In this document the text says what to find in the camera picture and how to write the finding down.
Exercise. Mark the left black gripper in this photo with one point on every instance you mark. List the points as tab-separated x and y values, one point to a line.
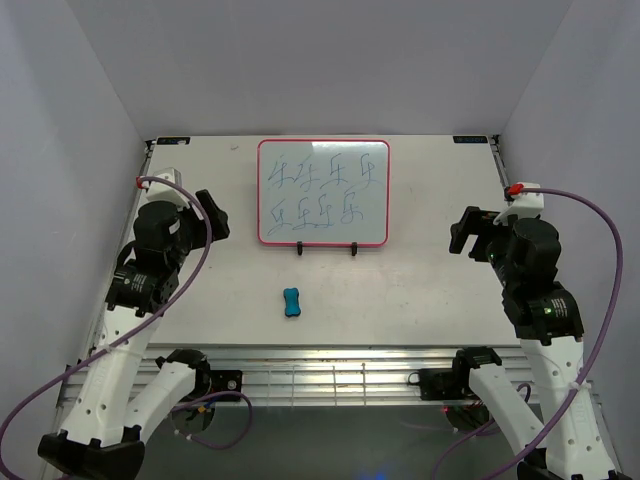
218	216

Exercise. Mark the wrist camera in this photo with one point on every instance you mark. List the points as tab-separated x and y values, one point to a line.
161	192
523	201

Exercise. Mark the right blue table label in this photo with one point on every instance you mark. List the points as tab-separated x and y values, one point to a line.
470	139

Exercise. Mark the blue table label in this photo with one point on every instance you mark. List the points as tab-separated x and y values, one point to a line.
173	141
470	139

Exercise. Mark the pink framed whiteboard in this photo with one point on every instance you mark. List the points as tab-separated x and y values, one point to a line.
323	192

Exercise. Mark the left blue table label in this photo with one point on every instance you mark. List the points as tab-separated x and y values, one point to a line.
173	141

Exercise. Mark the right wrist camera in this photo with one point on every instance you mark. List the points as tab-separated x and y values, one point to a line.
523	201

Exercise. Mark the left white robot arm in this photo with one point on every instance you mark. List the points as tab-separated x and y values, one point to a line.
105	434

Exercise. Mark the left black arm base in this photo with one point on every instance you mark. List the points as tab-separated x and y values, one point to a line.
227	381

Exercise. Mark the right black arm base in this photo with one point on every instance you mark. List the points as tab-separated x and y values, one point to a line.
437	384

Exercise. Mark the black metal whiteboard stand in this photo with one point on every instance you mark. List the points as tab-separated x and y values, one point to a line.
352	247

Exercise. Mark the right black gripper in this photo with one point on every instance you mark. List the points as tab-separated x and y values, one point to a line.
470	223

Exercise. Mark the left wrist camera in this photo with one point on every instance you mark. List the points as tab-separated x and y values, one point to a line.
161	192

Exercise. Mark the aluminium frame rail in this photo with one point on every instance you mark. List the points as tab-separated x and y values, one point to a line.
329	376

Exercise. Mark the blue whiteboard eraser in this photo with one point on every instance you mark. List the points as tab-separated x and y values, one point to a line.
292	304

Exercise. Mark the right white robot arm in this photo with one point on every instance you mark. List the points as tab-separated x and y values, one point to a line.
565	441

